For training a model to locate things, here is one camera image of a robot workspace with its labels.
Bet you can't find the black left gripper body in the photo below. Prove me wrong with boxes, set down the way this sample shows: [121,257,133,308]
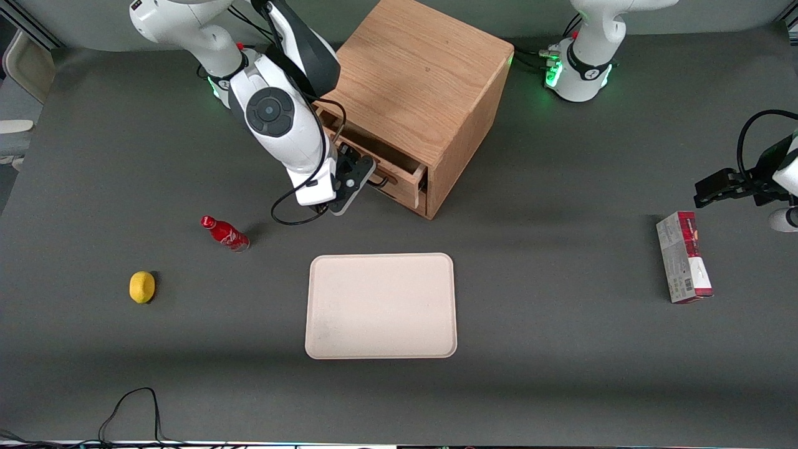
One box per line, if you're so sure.
[745,136,796,207]

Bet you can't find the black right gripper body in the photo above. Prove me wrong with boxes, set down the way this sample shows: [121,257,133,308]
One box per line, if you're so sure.
[328,145,378,216]

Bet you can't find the wooden drawer with slide rails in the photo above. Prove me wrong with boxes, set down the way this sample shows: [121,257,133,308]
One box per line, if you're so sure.
[315,103,428,210]

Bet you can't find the oak wooden drawer cabinet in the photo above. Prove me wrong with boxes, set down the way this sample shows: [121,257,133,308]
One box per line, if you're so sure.
[310,0,515,220]

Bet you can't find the grey and red carton box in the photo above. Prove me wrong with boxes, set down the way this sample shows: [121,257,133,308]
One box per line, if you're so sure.
[656,211,714,304]

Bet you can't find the beige rectangular tray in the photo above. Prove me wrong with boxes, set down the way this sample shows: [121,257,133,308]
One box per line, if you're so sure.
[305,253,458,360]

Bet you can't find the red cola bottle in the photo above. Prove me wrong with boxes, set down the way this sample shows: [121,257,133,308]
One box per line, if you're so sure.
[200,215,251,253]

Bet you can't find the yellow lemon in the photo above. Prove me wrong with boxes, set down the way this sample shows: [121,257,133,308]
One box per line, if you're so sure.
[129,271,156,304]

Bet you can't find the beige chair back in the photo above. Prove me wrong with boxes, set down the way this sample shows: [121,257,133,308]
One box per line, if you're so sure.
[2,31,57,104]

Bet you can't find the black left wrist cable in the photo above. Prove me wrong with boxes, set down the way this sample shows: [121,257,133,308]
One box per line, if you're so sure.
[737,110,798,181]

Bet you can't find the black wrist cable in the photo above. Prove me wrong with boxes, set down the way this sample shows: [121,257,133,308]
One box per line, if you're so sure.
[249,0,347,226]
[737,110,798,181]

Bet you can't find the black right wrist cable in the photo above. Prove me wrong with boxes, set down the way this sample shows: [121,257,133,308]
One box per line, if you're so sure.
[249,0,347,226]

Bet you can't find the black right base cables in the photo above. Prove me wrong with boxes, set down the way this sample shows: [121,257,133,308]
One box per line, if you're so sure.
[228,5,275,51]

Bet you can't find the black base cables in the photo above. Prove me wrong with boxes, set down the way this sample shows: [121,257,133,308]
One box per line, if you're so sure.
[228,5,275,51]
[514,12,584,70]

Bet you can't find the black left base cables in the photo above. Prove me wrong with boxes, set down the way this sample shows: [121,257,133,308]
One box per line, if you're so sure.
[514,12,584,70]

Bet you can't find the black looped table cable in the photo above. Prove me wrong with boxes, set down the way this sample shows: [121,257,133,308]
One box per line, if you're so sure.
[99,387,166,445]

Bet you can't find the black aluminium frame rail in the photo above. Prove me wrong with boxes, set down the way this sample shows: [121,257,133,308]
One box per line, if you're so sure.
[0,7,65,51]

